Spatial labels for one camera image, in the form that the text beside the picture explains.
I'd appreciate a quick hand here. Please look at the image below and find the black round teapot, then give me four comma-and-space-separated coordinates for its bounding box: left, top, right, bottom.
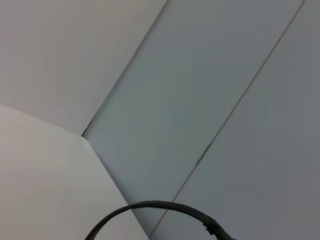
83, 199, 241, 240

